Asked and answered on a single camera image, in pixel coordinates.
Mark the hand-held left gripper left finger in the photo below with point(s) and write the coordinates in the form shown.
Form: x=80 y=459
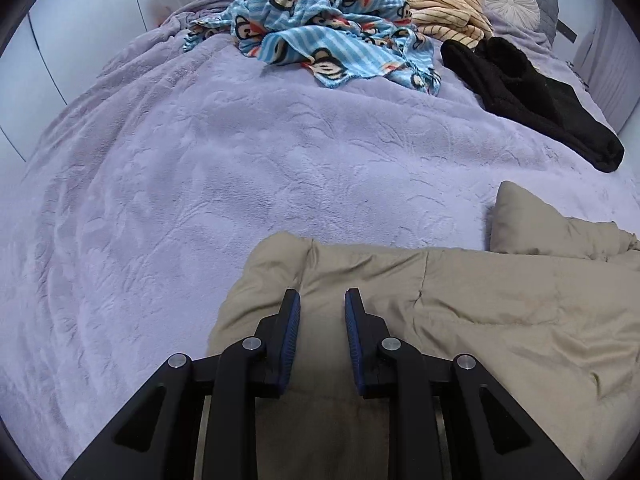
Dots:
x=289 y=340

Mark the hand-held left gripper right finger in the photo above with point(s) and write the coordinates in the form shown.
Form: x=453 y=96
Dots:
x=354 y=345

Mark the beige puffer jacket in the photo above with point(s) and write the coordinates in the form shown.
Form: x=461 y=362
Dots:
x=500 y=320

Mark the purple plush blanket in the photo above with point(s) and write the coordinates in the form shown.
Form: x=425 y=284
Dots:
x=225 y=160

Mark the black fleece garment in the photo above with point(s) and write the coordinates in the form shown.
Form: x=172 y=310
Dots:
x=535 y=97

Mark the blue monkey-print cloth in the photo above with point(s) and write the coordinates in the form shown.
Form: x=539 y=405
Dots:
x=325 y=25

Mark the cream striped fleece garment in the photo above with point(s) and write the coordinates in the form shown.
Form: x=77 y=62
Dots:
x=440 y=2

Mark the white wardrobe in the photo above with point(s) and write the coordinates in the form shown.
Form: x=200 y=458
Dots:
x=65 y=35

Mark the pale grey curtain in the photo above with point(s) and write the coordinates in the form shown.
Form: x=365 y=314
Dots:
x=607 y=60

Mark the grey quilted headboard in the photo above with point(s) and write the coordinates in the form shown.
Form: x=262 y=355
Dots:
x=547 y=5

